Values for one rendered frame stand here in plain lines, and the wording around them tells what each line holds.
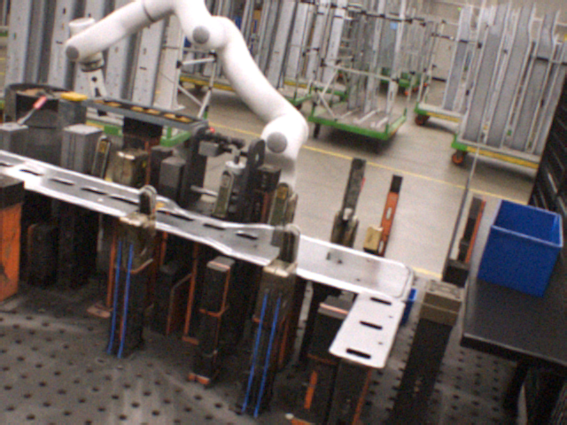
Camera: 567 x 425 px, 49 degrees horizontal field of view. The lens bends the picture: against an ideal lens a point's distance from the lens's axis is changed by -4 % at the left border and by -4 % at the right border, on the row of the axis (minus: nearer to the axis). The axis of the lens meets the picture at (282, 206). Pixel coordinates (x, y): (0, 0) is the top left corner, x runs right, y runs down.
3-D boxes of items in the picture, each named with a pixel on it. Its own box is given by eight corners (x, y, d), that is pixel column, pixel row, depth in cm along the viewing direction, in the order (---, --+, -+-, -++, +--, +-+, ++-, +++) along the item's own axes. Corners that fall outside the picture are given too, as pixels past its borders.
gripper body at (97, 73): (103, 66, 207) (110, 97, 213) (101, 57, 216) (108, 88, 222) (81, 71, 206) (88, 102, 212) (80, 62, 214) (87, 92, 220)
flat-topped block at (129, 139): (109, 250, 203) (123, 113, 189) (122, 242, 210) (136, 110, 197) (136, 258, 201) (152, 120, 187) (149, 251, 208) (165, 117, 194)
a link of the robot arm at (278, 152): (297, 187, 211) (312, 117, 203) (284, 204, 194) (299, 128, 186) (262, 178, 213) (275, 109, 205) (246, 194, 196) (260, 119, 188)
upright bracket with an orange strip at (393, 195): (348, 351, 170) (392, 173, 154) (349, 349, 171) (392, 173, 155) (359, 354, 169) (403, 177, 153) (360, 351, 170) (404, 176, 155)
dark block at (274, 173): (232, 308, 181) (256, 167, 168) (241, 299, 187) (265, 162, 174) (248, 313, 180) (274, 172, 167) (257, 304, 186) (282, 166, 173)
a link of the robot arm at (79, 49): (147, 32, 190) (70, 69, 200) (162, 17, 204) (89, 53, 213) (133, 5, 186) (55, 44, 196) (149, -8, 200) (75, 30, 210)
